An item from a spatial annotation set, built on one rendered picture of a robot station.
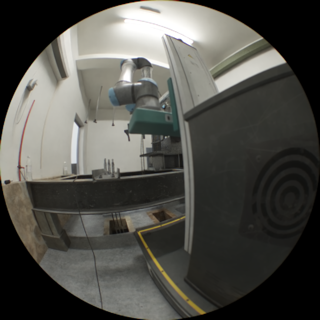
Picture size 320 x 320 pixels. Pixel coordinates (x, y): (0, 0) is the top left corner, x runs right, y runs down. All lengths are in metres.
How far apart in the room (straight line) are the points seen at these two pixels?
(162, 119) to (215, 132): 0.30
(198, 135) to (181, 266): 0.48
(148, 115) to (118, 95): 0.22
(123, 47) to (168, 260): 2.68
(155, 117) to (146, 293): 0.94
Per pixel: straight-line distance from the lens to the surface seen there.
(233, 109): 0.15
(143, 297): 0.79
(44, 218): 1.14
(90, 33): 2.38
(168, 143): 1.41
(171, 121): 0.45
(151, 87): 0.54
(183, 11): 2.21
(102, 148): 3.61
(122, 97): 0.55
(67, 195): 0.93
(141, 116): 0.40
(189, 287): 0.45
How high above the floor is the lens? 0.74
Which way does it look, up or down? 2 degrees up
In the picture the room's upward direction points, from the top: 4 degrees counter-clockwise
